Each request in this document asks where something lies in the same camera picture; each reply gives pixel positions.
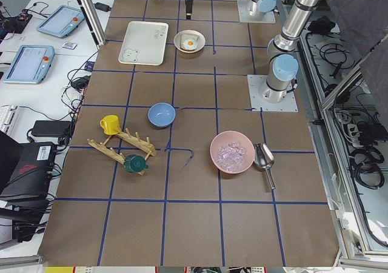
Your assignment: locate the bread slice on plate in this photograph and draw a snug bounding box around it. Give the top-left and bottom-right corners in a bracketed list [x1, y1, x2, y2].
[181, 33, 198, 51]

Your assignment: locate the beige round plate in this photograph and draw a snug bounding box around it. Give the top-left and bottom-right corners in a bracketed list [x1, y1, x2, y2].
[173, 30, 206, 53]

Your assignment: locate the fried egg toy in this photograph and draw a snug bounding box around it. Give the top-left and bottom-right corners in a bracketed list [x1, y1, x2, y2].
[182, 38, 198, 51]

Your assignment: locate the cream bear tray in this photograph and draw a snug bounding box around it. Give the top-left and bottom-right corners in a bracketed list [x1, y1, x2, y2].
[118, 21, 169, 66]

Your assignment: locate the black power adapter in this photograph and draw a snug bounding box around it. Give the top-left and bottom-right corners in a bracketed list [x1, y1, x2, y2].
[94, 2, 112, 12]

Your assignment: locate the blue bowl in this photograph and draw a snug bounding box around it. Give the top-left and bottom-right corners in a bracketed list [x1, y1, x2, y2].
[148, 103, 176, 128]

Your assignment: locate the upper blue teach pendant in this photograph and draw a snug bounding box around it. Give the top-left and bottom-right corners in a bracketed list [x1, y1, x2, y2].
[36, 5, 84, 38]

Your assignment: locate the blue teach pendant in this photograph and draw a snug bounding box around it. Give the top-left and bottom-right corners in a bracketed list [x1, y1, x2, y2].
[36, 5, 84, 38]
[4, 45, 55, 84]

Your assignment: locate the yellow mug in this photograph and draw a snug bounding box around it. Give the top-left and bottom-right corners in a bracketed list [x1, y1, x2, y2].
[99, 115, 121, 135]

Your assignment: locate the wooden cup rack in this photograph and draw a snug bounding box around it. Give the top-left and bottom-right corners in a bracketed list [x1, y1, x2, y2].
[87, 127, 158, 177]

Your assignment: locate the pink bowl with ice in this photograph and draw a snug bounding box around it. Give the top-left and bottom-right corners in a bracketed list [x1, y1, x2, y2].
[210, 130, 255, 174]

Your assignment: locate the lower blue teach pendant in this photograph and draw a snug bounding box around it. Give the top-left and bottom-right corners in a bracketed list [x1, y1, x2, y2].
[4, 45, 55, 84]

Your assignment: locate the dark green mug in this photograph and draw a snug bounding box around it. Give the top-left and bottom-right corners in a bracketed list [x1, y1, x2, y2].
[124, 154, 148, 173]

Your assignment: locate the metal scoop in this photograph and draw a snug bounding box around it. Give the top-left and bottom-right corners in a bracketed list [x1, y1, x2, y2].
[253, 143, 276, 190]

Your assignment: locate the white keyboard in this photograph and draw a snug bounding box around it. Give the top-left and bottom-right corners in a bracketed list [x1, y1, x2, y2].
[1, 105, 19, 135]

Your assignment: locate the black computer box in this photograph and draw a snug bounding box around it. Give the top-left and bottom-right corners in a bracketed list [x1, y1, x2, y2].
[1, 132, 57, 202]

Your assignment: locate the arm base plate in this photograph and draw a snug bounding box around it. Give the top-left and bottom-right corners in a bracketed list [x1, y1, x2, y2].
[237, 0, 276, 24]
[247, 75, 298, 112]

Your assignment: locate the aluminium frame post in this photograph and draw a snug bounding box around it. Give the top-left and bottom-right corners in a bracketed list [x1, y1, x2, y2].
[76, 0, 106, 46]

